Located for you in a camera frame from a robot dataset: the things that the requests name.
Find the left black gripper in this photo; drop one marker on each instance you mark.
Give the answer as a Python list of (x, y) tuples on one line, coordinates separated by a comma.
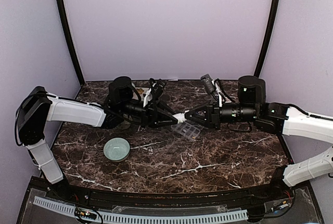
[(152, 114)]

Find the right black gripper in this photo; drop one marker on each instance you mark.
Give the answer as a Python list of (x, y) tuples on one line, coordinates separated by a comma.
[(213, 116)]

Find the clear plastic pill organizer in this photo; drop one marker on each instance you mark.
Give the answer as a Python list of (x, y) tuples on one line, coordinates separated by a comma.
[(191, 130)]

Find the small white vial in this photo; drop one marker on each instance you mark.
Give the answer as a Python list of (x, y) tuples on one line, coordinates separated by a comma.
[(180, 117)]

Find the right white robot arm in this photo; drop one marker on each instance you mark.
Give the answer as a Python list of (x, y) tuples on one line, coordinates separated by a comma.
[(278, 119)]

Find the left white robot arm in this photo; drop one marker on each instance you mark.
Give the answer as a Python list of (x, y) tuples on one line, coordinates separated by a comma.
[(40, 107)]

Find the square floral plate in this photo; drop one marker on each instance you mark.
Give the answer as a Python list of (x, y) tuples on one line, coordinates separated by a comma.
[(142, 91)]

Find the white ceramic mug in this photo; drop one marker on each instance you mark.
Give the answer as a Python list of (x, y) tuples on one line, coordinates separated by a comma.
[(124, 125)]

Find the celadon bowl front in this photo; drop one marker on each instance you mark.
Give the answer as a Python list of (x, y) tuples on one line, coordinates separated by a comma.
[(117, 149)]

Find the white slotted cable duct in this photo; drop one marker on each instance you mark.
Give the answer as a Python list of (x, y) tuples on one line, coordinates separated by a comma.
[(122, 214)]

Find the black front rail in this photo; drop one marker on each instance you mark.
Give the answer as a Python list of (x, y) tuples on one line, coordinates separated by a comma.
[(248, 197)]

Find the right black frame post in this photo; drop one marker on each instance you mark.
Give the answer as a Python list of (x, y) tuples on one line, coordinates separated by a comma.
[(266, 38)]

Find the black frame post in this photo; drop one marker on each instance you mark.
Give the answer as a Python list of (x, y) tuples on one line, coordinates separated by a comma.
[(69, 41), (266, 38)]

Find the left black frame post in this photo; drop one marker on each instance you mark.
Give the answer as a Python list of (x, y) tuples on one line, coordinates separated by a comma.
[(69, 41)]

